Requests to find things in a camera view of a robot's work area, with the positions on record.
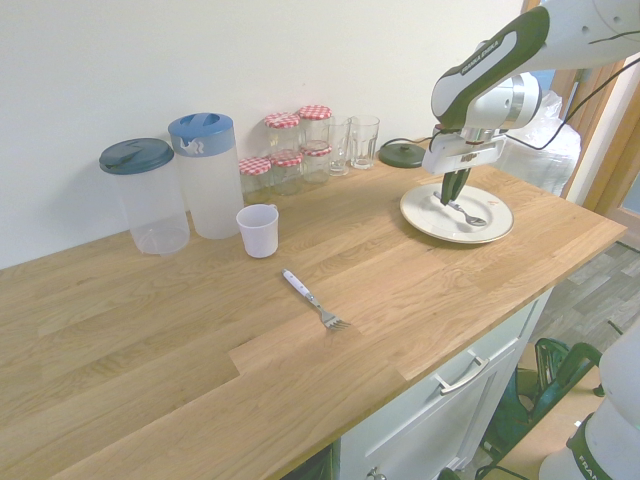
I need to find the white-handled metal spoon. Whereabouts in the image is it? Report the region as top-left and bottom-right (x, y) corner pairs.
(433, 191), (488, 228)

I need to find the wide clear drinking glass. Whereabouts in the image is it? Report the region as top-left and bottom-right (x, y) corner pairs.
(349, 115), (381, 171)

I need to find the slim clear drinking glass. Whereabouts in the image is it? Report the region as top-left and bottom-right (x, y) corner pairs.
(327, 115), (354, 177)

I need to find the glass jar red checked lid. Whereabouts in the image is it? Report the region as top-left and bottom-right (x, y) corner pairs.
(298, 104), (334, 147)
(270, 149), (305, 197)
(238, 156), (274, 205)
(263, 112), (302, 154)
(300, 141), (333, 184)

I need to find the white plastic cup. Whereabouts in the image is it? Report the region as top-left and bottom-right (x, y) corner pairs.
(235, 203), (280, 260)

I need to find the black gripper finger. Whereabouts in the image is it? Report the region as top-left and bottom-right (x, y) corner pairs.
(449, 167), (472, 203)
(439, 172), (459, 207)

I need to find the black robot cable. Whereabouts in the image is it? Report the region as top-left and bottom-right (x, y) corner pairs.
(502, 27), (640, 150)

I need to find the silver drawer handle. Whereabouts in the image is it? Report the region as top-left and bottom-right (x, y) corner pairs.
(433, 349), (490, 396)

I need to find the white-handled metal fork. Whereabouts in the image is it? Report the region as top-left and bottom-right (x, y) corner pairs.
(281, 268), (352, 332)

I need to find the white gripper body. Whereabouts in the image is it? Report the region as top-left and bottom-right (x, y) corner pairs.
(421, 132), (508, 177)

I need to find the green bag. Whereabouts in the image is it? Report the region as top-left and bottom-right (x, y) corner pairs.
(479, 337), (604, 480)

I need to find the clear pitcher dark teal lid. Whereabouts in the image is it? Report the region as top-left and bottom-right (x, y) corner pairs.
(98, 137), (192, 257)

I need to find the white plate with gold rim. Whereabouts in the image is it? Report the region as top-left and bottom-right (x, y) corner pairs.
(399, 182), (516, 245)

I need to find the dark green round base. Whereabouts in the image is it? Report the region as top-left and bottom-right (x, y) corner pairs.
(378, 141), (427, 169)

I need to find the clear pitcher blue lid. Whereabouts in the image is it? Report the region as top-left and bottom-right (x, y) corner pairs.
(167, 112), (245, 240)

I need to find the clear plastic bag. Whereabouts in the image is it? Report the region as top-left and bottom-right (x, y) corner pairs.
(497, 89), (584, 199)

